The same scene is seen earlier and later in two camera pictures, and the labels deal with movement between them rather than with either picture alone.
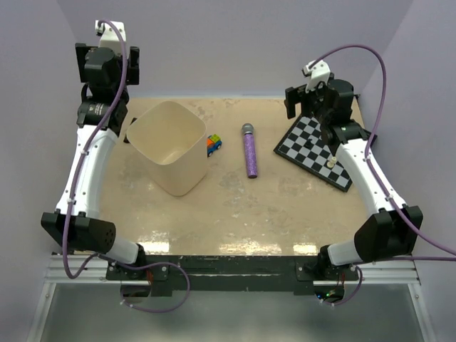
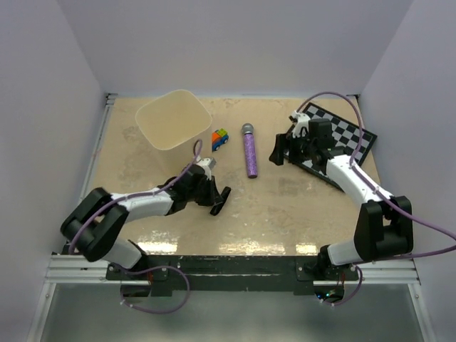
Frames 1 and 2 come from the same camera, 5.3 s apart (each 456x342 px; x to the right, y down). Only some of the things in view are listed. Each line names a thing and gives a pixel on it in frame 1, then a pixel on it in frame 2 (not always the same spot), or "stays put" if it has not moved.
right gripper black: [293, 95] → [277, 155]
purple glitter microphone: [248, 130] stays put
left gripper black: [132, 67] → [214, 197]
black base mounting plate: [229, 272] stays put
